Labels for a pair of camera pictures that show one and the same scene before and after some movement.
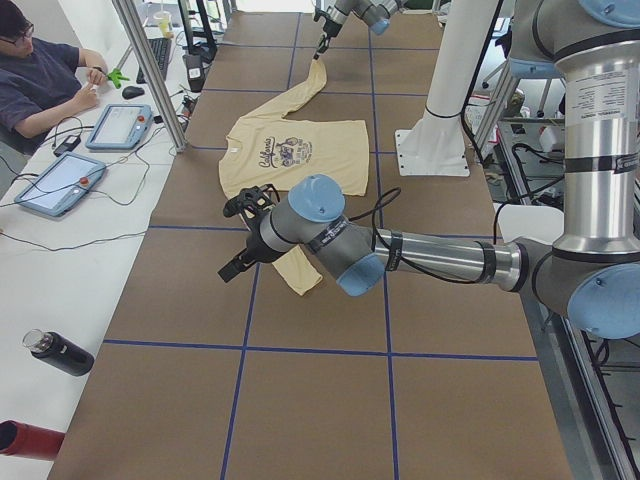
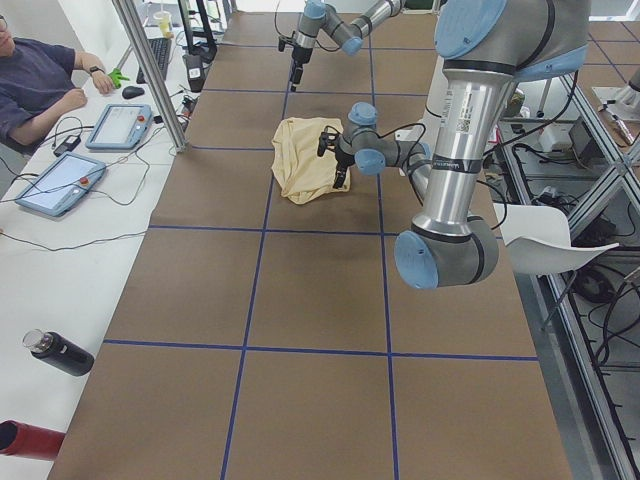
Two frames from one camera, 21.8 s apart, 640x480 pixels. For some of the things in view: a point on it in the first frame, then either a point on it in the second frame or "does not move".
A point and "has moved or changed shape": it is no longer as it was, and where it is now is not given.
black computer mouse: x=130 y=92 does not move
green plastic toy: x=115 y=76 does not move
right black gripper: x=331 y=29 -> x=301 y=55
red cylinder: x=27 y=440 does not move
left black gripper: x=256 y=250 -> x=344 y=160
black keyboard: x=161 y=49 does not move
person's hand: x=87 y=97 -> x=74 y=98
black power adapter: x=69 y=144 does not move
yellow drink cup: x=164 y=18 does not move
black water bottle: x=59 y=351 does not move
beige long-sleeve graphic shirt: x=266 y=149 has moved or changed shape
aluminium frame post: x=153 y=74 does not move
